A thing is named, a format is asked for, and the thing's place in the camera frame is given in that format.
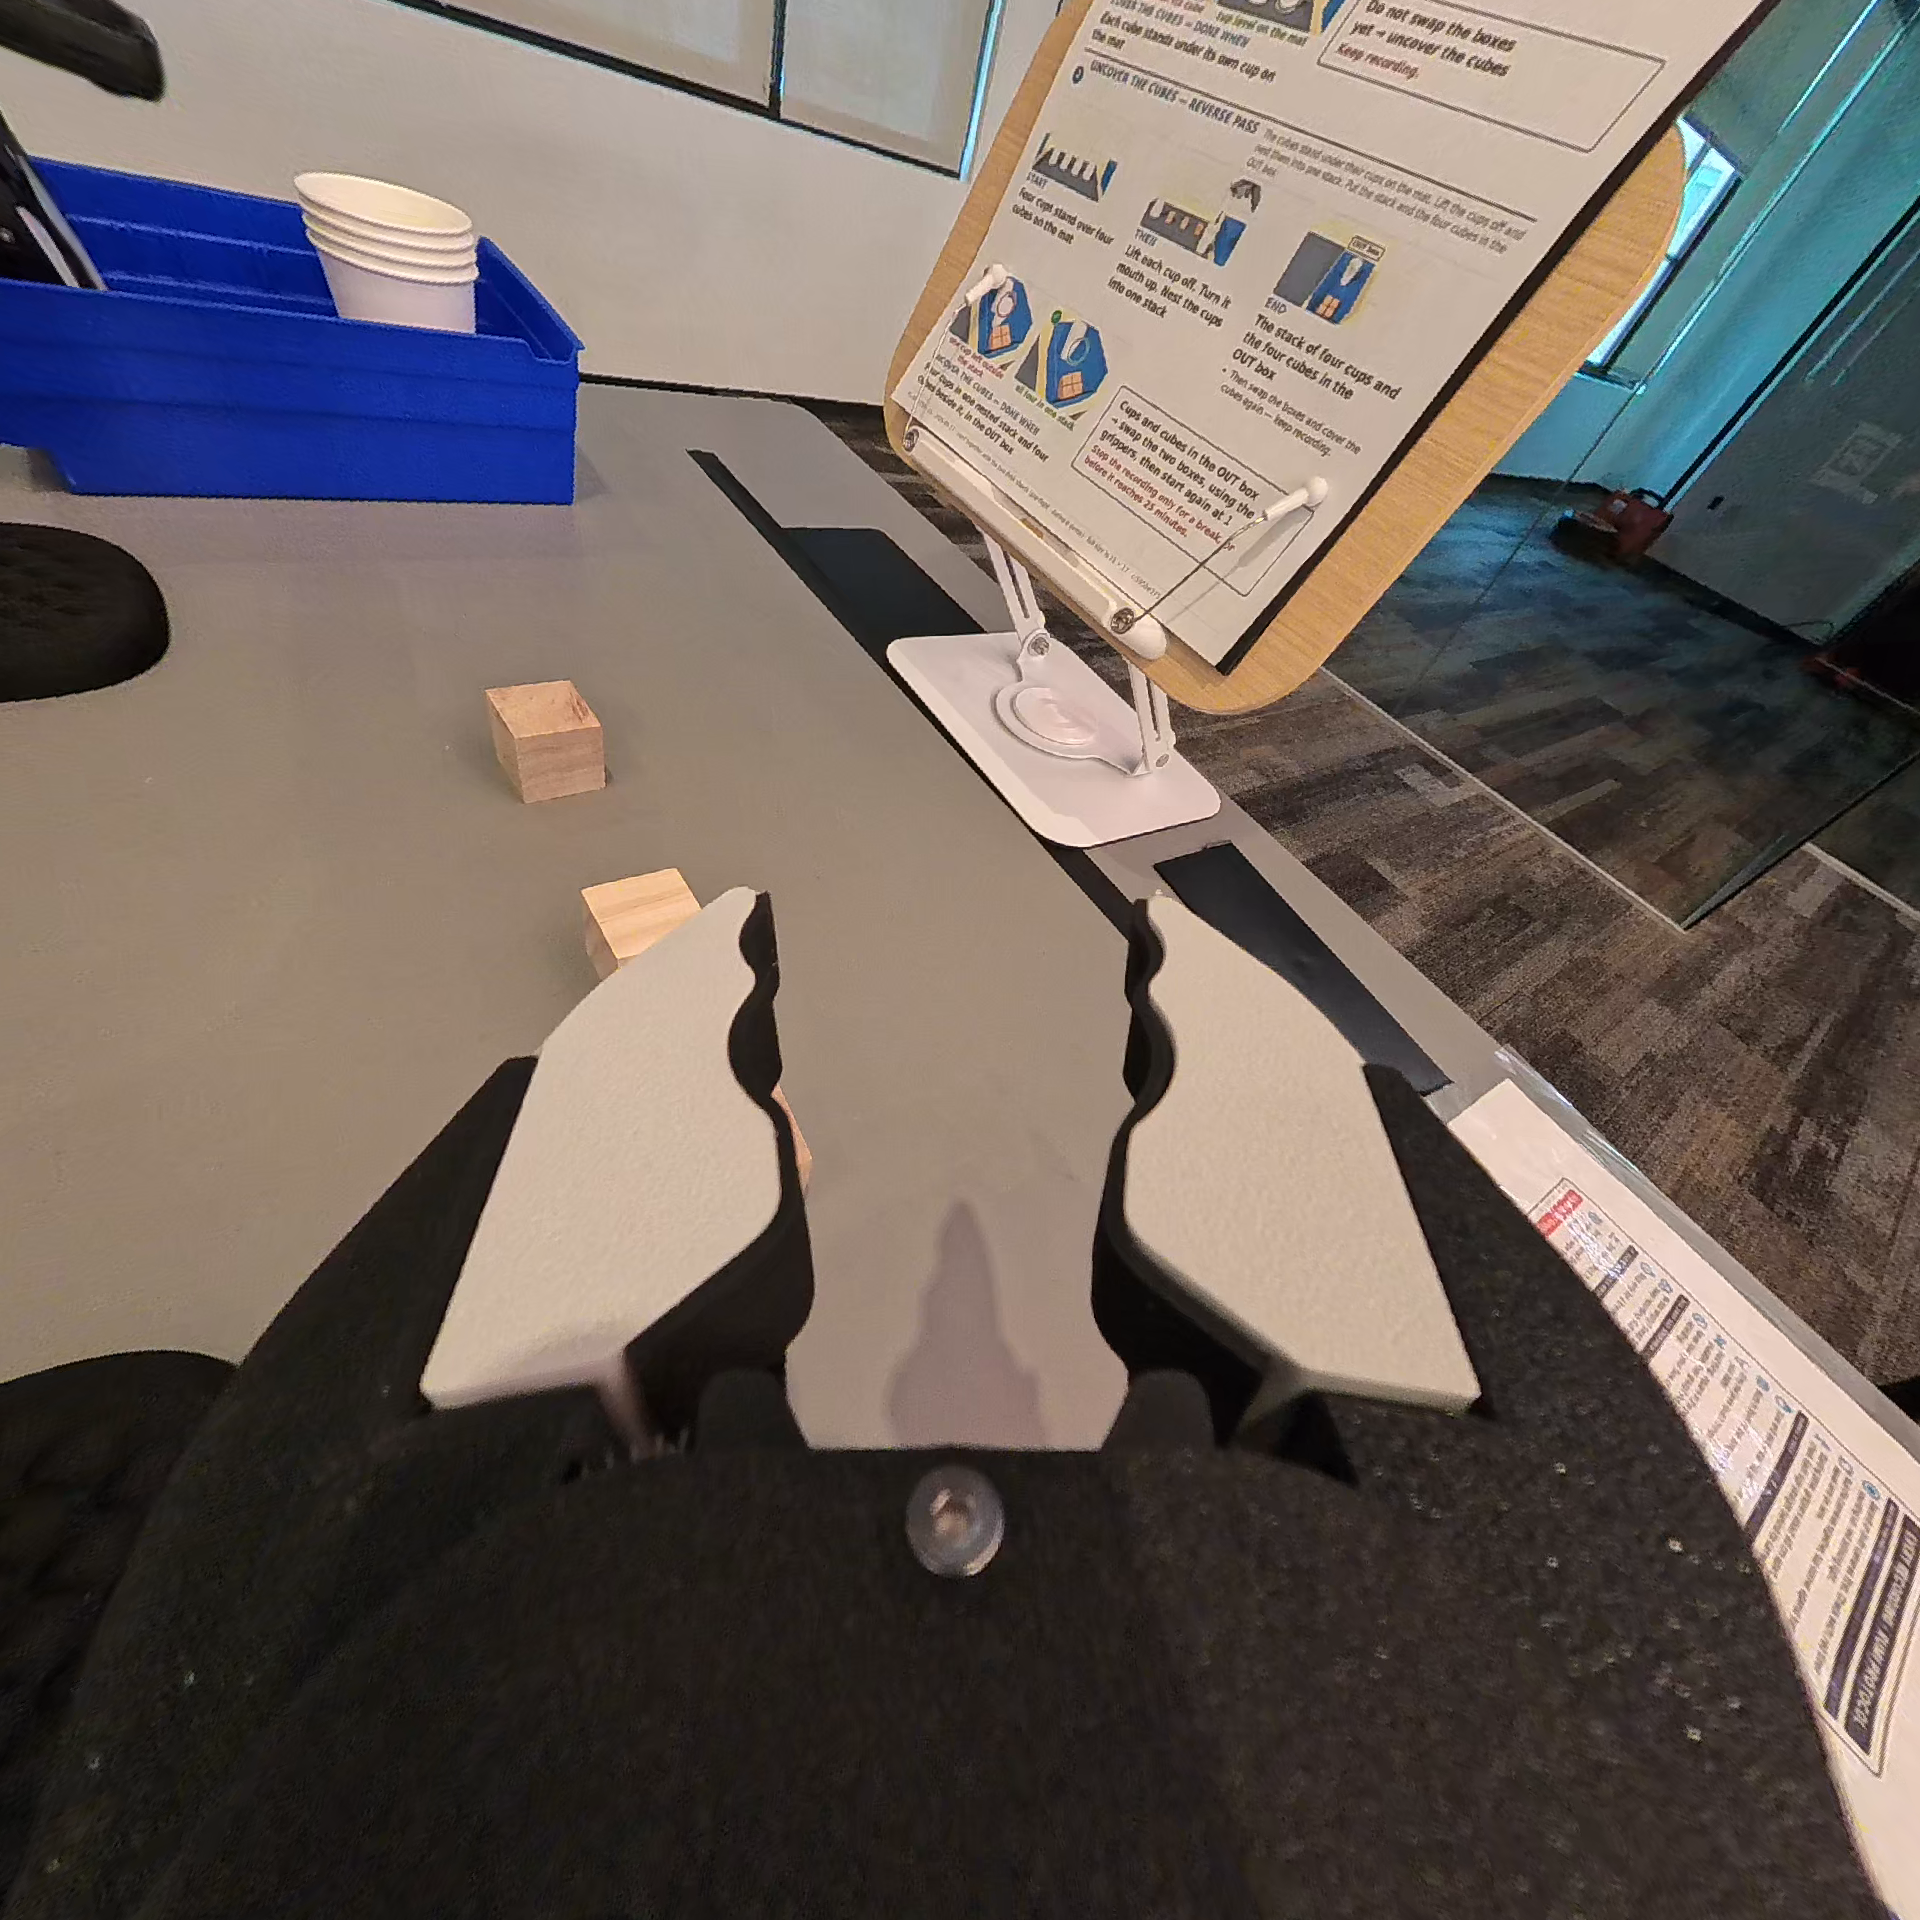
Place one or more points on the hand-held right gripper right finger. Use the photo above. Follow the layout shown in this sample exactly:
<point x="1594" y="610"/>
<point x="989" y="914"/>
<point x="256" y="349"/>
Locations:
<point x="1290" y="1215"/>

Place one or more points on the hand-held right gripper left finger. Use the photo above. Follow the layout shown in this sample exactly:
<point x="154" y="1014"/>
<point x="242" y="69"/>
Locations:
<point x="616" y="1201"/>

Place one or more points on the wooden cube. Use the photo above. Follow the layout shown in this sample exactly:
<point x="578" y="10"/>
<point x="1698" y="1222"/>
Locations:
<point x="792" y="1148"/>
<point x="547" y="750"/>
<point x="639" y="921"/>

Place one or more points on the blue plastic bin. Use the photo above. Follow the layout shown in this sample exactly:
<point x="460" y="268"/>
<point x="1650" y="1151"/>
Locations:
<point x="300" y="406"/>

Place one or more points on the laminated paper sheet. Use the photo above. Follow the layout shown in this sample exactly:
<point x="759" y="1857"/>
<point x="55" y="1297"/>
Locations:
<point x="1724" y="1349"/>

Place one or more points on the wooden document stand white base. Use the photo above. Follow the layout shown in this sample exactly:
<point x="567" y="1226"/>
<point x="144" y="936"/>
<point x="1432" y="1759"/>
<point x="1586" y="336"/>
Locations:
<point x="1050" y="750"/>

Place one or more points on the red object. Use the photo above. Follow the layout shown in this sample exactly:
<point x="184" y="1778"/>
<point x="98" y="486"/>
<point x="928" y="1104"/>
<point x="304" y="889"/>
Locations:
<point x="1613" y="524"/>

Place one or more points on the printed instruction sheet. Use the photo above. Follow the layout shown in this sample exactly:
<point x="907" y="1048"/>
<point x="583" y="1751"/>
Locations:
<point x="1277" y="225"/>

